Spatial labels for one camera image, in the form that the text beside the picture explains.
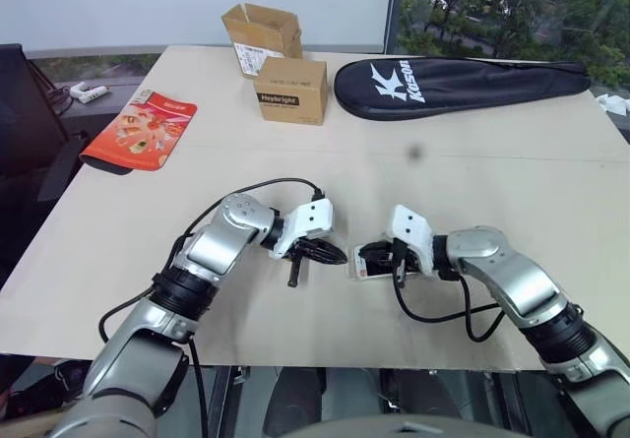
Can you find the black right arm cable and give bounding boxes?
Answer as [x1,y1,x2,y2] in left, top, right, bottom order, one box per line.
[393,260,504,344]

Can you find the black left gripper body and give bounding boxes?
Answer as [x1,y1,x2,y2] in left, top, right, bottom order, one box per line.
[288,234,327,262]

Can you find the dark rounded shape under table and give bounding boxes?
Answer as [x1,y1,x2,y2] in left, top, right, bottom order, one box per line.
[260,367,327,437]
[377,367,476,420]

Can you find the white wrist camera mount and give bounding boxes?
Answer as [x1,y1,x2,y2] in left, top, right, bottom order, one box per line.
[384,204,437,279]
[268,198,336,262]

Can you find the green trees outside window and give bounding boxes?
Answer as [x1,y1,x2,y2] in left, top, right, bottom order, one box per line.
[398,0,630,99]

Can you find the closed Heybright cardboard box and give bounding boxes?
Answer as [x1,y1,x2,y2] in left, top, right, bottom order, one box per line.
[253,57,329,127]

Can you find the black office chair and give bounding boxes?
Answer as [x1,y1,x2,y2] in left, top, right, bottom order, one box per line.
[0,42,91,282]

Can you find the crumpled white paper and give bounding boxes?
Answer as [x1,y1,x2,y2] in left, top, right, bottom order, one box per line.
[594,93,630,115]

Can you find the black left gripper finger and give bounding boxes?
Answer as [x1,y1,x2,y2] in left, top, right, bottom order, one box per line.
[303,240,349,267]
[286,257,304,289]

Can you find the white smartphone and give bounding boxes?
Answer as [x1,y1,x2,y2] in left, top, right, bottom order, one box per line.
[349,244,425,282]

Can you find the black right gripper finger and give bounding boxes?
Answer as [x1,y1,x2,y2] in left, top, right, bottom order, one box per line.
[360,241,396,265]
[391,239,409,289]

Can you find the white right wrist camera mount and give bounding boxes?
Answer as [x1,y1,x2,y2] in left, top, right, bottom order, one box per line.
[384,204,437,279]

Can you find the red printed snack packet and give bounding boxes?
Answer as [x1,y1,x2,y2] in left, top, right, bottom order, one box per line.
[79,90,199,176]

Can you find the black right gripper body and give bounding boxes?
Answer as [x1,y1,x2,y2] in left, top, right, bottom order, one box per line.
[376,237,423,276]

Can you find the black Kason racket bag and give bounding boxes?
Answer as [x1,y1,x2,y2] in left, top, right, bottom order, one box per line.
[333,57,592,122]

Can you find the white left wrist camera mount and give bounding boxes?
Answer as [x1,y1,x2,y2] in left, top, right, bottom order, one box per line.
[268,198,336,262]

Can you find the white plastic power strip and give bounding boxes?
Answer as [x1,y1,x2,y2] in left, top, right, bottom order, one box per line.
[69,81,109,105]

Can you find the open cardboard box with label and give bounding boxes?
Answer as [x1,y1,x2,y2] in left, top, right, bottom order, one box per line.
[220,2,304,81]

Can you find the grey robot torso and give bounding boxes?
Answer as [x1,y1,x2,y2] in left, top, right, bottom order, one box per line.
[292,418,501,438]

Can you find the dark window frame post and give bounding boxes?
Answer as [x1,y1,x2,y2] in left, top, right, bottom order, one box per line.
[383,0,410,56]

